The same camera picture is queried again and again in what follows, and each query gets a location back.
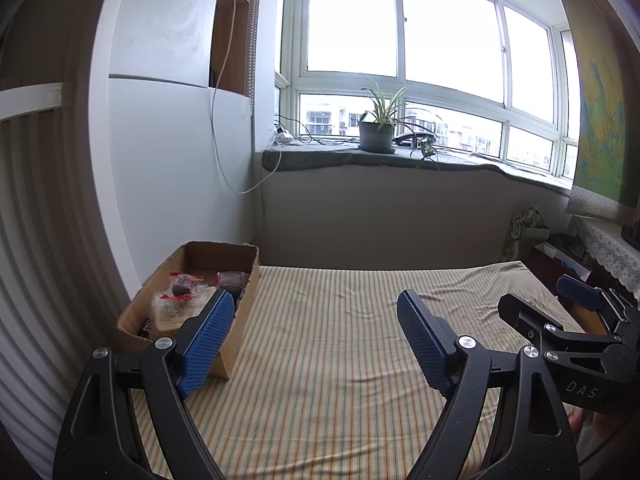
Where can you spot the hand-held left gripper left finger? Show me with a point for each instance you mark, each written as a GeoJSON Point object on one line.
{"type": "Point", "coordinates": [207, 345]}

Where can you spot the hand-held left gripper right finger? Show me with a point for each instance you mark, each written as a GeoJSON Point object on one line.
{"type": "Point", "coordinates": [425, 345]}

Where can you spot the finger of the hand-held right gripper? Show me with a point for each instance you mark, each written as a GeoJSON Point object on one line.
{"type": "Point", "coordinates": [580, 292]}
{"type": "Point", "coordinates": [520, 315]}

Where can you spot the brown cardboard box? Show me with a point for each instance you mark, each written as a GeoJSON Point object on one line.
{"type": "Point", "coordinates": [240, 330]}

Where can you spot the clear bag of sliced bread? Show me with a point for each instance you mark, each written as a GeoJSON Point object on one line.
{"type": "Point", "coordinates": [170, 317]}

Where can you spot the brown chocolate bar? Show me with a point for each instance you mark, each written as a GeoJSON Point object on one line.
{"type": "Point", "coordinates": [150, 329]}

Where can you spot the red-wrapped brown cake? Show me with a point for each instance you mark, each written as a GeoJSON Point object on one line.
{"type": "Point", "coordinates": [182, 285]}
{"type": "Point", "coordinates": [232, 280]}

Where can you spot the person's right hand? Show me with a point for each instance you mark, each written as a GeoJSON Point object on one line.
{"type": "Point", "coordinates": [578, 422]}

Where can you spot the white lace cloth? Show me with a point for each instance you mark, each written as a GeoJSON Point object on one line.
{"type": "Point", "coordinates": [610, 255]}

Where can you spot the green printed bag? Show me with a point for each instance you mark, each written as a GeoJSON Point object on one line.
{"type": "Point", "coordinates": [522, 232]}

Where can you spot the striped tablecloth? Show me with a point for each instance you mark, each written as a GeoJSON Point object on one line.
{"type": "Point", "coordinates": [325, 360]}

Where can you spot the white cabinet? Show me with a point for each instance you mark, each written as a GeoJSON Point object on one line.
{"type": "Point", "coordinates": [175, 160]}

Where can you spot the white slatted panel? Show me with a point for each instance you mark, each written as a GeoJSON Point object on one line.
{"type": "Point", "coordinates": [40, 260]}

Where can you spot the small spider plant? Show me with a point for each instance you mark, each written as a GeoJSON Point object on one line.
{"type": "Point", "coordinates": [427, 150]}

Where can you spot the black round object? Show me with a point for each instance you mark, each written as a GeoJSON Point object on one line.
{"type": "Point", "coordinates": [410, 138]}

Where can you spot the potted spider plant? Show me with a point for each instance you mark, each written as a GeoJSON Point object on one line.
{"type": "Point", "coordinates": [375, 137]}

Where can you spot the white power strip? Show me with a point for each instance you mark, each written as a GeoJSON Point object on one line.
{"type": "Point", "coordinates": [284, 135]}

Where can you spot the white-framed window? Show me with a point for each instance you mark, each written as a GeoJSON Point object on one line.
{"type": "Point", "coordinates": [402, 80]}

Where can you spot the wooden shelf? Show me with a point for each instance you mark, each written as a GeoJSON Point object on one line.
{"type": "Point", "coordinates": [230, 35]}

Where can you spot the wall map poster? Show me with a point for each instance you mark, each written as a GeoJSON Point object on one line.
{"type": "Point", "coordinates": [600, 135]}

